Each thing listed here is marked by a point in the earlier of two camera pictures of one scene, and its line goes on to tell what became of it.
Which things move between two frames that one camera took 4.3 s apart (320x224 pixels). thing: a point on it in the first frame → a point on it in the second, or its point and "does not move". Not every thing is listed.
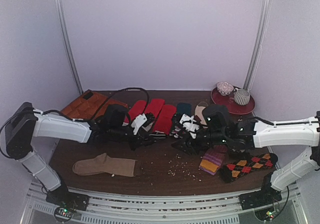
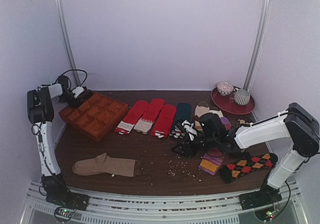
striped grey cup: (242, 96) does not move
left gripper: (140, 141) → (77, 102)
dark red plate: (229, 101) does not move
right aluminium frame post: (260, 34) does not move
